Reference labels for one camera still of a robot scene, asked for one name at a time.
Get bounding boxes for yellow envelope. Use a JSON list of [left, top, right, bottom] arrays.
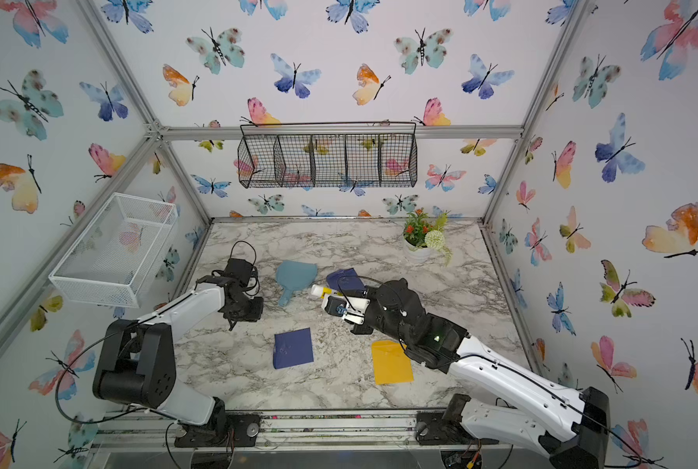
[[371, 340, 414, 385]]

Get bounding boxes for yellow glue stick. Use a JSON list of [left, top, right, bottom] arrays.
[[310, 285, 334, 298]]

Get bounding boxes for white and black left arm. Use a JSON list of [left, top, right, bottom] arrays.
[[92, 258, 264, 448]]

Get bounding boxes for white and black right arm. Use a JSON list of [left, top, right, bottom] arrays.
[[341, 279, 610, 468]]

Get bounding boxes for dark blue envelope near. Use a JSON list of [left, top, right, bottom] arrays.
[[273, 328, 314, 369]]

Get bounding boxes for teal plastic scoop dish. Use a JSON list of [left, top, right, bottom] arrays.
[[276, 260, 318, 308]]

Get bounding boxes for artificial flowers in white pot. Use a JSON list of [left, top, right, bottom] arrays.
[[402, 209, 453, 267]]

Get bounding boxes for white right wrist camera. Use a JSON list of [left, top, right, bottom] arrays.
[[321, 294, 370, 324]]

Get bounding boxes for white mesh wall basket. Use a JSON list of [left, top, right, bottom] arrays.
[[48, 193, 179, 309]]

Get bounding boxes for black wire wall basket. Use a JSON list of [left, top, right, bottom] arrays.
[[235, 120, 418, 189]]

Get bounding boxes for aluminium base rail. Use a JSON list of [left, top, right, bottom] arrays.
[[90, 409, 584, 453]]

